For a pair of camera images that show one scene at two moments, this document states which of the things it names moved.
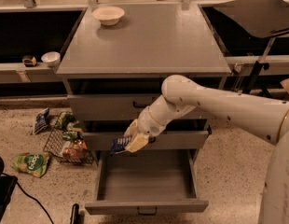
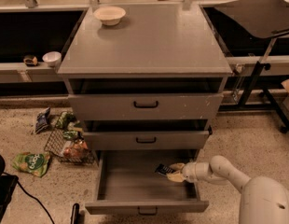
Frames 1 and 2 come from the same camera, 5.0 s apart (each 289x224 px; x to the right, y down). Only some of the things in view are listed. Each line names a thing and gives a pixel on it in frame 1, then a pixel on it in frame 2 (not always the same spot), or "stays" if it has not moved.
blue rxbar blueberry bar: x=120 y=144 -> x=164 y=170
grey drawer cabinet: x=116 y=64 stays
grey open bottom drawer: x=137 y=183 stays
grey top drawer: x=101 y=107 stays
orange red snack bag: x=75 y=150 stays
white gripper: x=149 y=122 -> x=190 y=172
